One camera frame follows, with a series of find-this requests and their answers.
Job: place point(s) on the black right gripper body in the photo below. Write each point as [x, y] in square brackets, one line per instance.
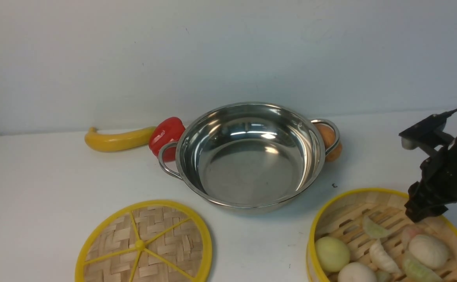
[437, 188]

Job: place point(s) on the bamboo steamer basket yellow rim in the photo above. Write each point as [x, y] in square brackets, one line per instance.
[342, 216]

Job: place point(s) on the woven bamboo steamer lid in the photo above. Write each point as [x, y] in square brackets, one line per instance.
[151, 241]

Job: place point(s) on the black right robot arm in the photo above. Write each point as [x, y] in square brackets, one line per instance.
[437, 188]

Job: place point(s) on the stainless steel pot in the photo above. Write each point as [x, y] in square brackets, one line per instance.
[248, 157]

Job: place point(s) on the beige round bun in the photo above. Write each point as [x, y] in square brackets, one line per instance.
[429, 250]

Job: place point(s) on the pale green dumpling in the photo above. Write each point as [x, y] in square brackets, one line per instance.
[373, 230]

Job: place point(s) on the white round bun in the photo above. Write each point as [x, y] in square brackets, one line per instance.
[356, 272]

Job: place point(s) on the yellow round bun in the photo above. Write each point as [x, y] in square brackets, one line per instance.
[333, 254]

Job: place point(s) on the red bell pepper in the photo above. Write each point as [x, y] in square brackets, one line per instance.
[170, 130]

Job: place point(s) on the yellow banana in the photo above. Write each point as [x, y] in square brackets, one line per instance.
[117, 142]

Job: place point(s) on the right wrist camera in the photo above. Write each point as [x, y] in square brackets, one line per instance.
[427, 134]

